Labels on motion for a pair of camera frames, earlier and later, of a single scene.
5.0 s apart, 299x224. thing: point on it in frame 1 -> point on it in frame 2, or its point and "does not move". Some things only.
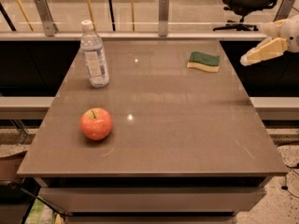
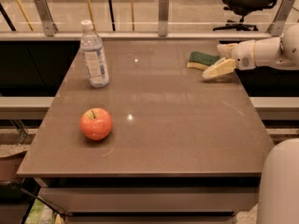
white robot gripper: (292, 34) -> (245, 55)
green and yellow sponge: (205, 62) does not move
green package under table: (40, 213) does not move
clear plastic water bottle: (93, 52) does not move
